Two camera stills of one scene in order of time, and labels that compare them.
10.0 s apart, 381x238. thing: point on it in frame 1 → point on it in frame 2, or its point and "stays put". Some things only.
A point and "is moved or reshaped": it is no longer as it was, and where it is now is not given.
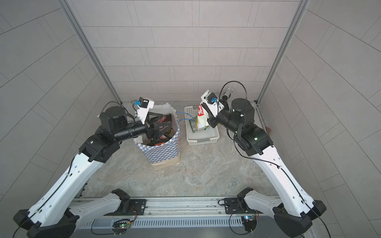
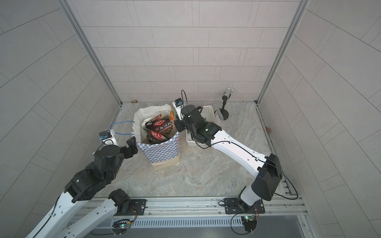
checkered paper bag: [167, 154] stays put
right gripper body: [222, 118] → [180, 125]
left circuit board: [123, 223] stays put
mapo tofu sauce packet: [199, 122] is moved or reshaped
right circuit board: [250, 222] stays put
